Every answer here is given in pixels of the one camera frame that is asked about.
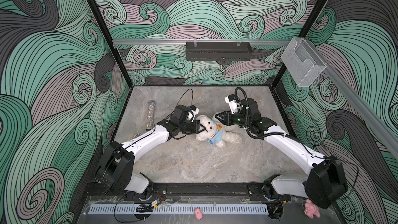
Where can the white teddy bear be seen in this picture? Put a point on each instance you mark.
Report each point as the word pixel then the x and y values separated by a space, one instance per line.
pixel 228 137

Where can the small pink toy piece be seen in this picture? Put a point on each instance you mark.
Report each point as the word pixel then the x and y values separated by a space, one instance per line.
pixel 198 214

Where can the white slotted cable duct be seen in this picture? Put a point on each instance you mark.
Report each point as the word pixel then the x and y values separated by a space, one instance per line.
pixel 127 209

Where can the clear tube with beads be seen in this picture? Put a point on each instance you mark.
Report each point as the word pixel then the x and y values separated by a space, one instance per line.
pixel 150 115

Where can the light blue teddy hoodie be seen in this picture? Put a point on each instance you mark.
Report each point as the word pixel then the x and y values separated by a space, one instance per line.
pixel 214 134

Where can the small card on table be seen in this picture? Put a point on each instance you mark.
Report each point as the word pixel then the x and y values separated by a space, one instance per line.
pixel 137 135

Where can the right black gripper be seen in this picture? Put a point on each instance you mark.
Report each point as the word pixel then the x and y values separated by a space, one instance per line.
pixel 227 117

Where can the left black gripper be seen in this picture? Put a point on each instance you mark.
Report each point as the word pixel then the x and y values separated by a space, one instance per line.
pixel 195 130

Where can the black wall-mounted tray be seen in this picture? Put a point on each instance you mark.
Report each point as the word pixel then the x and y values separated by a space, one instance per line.
pixel 218 51

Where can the pink plush toy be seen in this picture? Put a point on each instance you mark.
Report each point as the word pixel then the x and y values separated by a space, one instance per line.
pixel 311 210

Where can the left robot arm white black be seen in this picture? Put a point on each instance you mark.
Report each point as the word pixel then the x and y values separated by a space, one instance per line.
pixel 115 167

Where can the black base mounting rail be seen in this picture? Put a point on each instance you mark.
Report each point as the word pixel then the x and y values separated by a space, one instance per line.
pixel 208 189

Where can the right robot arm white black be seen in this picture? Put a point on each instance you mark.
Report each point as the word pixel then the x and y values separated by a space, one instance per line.
pixel 325 180

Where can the clear acrylic wall holder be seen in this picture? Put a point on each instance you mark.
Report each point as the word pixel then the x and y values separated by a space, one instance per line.
pixel 303 61

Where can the aluminium rail right wall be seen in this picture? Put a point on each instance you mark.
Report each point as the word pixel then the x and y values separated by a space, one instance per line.
pixel 342 73

